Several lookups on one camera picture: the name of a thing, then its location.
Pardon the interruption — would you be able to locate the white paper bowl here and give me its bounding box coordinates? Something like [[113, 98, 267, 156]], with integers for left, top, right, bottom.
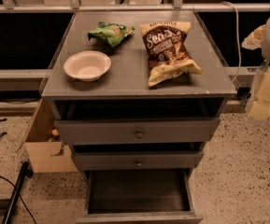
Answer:
[[64, 50, 111, 82]]

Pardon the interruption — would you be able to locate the green chip bag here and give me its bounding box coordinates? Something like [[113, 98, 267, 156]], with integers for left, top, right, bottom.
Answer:
[[88, 21, 135, 48]]

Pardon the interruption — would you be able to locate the white cable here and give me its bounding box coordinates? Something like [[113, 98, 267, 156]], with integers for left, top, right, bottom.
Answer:
[[220, 1, 243, 83]]

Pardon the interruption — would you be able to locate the grey drawer cabinet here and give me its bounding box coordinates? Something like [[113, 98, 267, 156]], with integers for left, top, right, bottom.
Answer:
[[41, 9, 238, 224]]

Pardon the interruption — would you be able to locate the black floor cable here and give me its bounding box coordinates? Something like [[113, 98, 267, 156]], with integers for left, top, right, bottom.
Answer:
[[0, 164, 37, 224]]

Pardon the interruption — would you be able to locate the grey bottom drawer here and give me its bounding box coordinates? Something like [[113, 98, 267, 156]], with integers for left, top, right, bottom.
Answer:
[[76, 169, 203, 224]]

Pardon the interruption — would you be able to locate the grey top drawer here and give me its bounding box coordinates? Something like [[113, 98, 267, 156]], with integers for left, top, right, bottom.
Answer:
[[55, 118, 220, 145]]

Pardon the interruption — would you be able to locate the black bar on floor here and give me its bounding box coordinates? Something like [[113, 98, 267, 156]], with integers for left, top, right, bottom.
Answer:
[[2, 161, 32, 224]]

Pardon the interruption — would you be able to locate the cardboard box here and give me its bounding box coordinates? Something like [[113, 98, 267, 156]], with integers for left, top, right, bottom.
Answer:
[[22, 99, 77, 173]]

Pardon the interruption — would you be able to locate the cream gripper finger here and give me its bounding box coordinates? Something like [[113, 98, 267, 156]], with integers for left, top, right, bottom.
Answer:
[[249, 68, 270, 121]]

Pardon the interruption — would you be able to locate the brown chip bag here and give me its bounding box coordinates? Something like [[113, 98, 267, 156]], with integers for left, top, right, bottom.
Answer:
[[138, 21, 204, 87]]

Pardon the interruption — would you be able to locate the grey middle drawer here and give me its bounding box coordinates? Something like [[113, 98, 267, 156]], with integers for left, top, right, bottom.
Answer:
[[74, 151, 203, 171]]

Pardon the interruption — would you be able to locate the grey drawer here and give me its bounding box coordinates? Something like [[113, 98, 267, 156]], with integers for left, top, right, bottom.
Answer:
[[74, 151, 203, 171], [55, 118, 220, 145], [76, 169, 203, 224]]

